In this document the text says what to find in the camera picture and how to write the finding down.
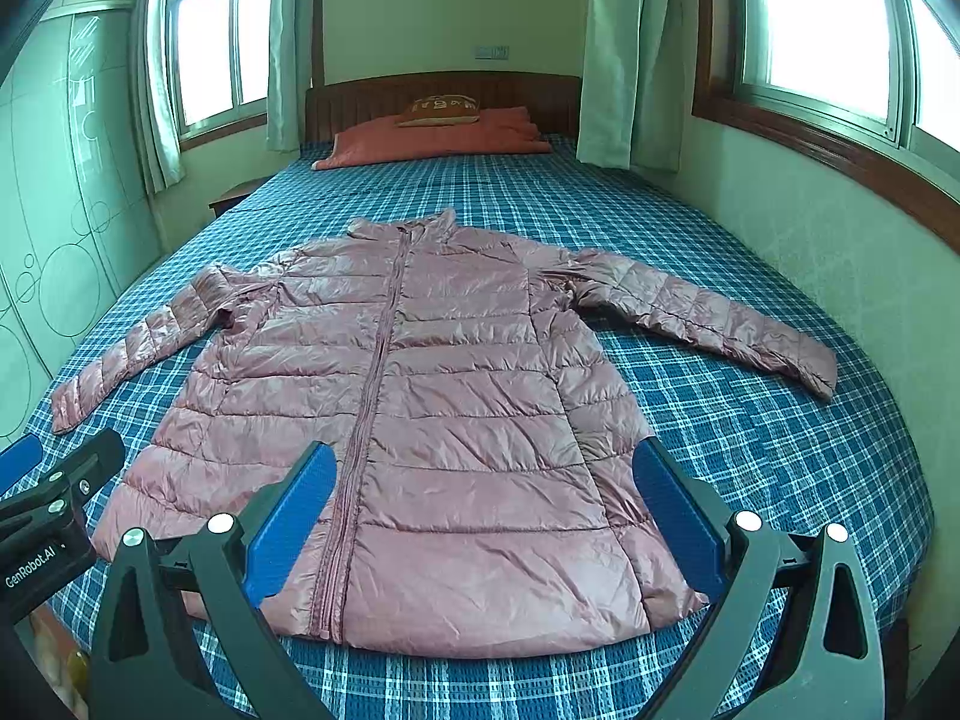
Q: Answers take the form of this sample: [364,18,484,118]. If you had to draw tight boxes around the pink quilted down jacket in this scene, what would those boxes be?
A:
[50,213,838,658]

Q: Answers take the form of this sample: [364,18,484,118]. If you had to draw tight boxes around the wooden nightstand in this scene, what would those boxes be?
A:
[208,176,270,218]

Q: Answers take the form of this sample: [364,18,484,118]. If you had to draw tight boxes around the green curtain right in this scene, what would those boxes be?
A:
[578,0,697,176]

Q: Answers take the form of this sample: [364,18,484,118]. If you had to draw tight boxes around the wall power socket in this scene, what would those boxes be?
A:
[473,46,509,62]

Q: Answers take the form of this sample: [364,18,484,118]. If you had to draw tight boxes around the right window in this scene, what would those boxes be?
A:
[692,0,958,247]

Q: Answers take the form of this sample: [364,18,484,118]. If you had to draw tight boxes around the green curtain far left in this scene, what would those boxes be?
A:
[128,0,184,195]

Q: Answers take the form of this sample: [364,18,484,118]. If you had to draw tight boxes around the blue plaid bed sheet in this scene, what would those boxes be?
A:
[43,138,934,718]

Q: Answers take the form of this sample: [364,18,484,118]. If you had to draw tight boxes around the window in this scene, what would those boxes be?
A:
[692,0,958,247]
[166,0,270,140]

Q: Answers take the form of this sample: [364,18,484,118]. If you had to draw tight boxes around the dark wooden headboard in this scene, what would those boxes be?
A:
[301,70,583,143]

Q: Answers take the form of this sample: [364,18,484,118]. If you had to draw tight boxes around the orange red pillow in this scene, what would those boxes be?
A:
[311,107,551,171]

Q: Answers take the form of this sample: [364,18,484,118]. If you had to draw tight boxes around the green curtain beside headboard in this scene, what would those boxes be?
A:
[265,0,314,151]

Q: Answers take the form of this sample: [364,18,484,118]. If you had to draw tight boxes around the small brown embroidered cushion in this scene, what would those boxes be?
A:
[395,94,480,127]

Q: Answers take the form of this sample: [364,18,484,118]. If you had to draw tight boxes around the left window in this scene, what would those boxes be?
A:
[166,0,270,140]

